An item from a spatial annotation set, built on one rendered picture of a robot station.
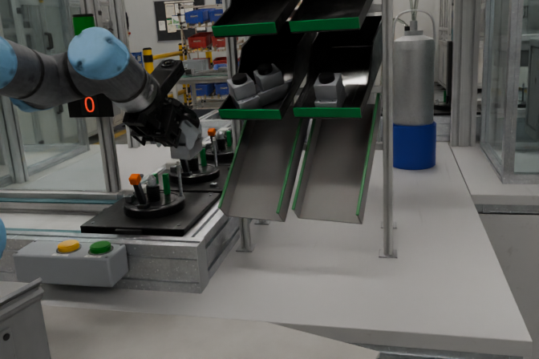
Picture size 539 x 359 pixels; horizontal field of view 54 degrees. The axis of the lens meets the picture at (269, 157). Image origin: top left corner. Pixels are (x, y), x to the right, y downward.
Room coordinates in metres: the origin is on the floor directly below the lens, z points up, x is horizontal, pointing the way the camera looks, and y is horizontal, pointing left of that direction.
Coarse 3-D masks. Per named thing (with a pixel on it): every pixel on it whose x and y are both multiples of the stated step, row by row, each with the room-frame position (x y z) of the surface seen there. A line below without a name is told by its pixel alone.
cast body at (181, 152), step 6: (180, 138) 1.04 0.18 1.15; (198, 138) 1.07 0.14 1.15; (180, 144) 1.04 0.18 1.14; (198, 144) 1.07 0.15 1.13; (174, 150) 1.04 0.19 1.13; (180, 150) 1.03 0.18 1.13; (186, 150) 1.03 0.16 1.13; (192, 150) 1.04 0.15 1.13; (198, 150) 1.07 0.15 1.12; (174, 156) 1.04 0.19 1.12; (180, 156) 1.03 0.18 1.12; (186, 156) 1.03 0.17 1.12; (192, 156) 1.04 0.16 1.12
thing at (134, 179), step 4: (132, 176) 1.08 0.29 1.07; (136, 176) 1.08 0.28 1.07; (140, 176) 1.10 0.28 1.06; (132, 180) 1.07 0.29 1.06; (136, 180) 1.07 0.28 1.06; (140, 180) 1.09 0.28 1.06; (132, 184) 1.08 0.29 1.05; (136, 184) 1.08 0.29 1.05; (140, 184) 1.09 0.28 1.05; (136, 188) 1.09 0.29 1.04; (140, 188) 1.09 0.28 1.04; (136, 192) 1.09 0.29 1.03; (140, 192) 1.09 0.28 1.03; (140, 196) 1.09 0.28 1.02; (144, 196) 1.10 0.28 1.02; (140, 200) 1.10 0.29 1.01; (144, 200) 1.10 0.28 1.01
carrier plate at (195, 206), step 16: (192, 192) 1.26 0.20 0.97; (112, 208) 1.17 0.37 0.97; (192, 208) 1.14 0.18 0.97; (208, 208) 1.15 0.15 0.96; (96, 224) 1.07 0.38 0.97; (112, 224) 1.06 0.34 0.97; (128, 224) 1.06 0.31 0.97; (144, 224) 1.05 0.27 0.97; (160, 224) 1.05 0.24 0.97; (176, 224) 1.04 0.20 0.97; (192, 224) 1.06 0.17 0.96
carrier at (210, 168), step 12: (204, 156) 1.44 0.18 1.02; (216, 156) 1.42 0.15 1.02; (168, 168) 1.50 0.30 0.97; (180, 168) 1.43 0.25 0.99; (192, 168) 1.39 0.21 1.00; (204, 168) 1.41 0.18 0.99; (216, 168) 1.40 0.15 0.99; (192, 180) 1.34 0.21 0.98; (204, 180) 1.34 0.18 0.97; (216, 180) 1.35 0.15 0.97; (216, 192) 1.26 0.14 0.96
